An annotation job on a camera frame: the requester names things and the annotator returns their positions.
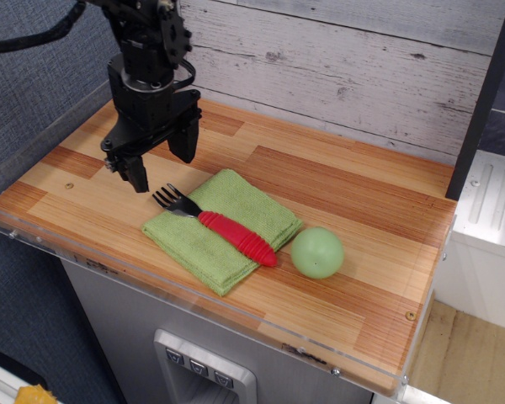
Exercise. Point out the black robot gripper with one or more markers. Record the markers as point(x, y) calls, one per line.
point(148, 115)

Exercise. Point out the red handled metal fork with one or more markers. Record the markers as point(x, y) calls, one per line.
point(246, 241)

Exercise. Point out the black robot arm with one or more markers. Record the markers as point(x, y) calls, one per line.
point(152, 39)

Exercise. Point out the folded green cloth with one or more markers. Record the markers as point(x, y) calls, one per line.
point(207, 255)

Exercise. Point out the green ball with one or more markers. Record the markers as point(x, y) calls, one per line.
point(317, 253)

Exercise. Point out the grey toy fridge cabinet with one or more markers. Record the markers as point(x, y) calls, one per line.
point(165, 350)

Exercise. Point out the yellow object at corner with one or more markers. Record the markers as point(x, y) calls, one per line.
point(34, 394)

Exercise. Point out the black and white base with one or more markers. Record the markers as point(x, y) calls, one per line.
point(13, 376)

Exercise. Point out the white toy sink unit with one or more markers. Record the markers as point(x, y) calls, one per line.
point(470, 276)

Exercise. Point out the right dark vertical post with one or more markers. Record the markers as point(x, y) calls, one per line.
point(488, 93)

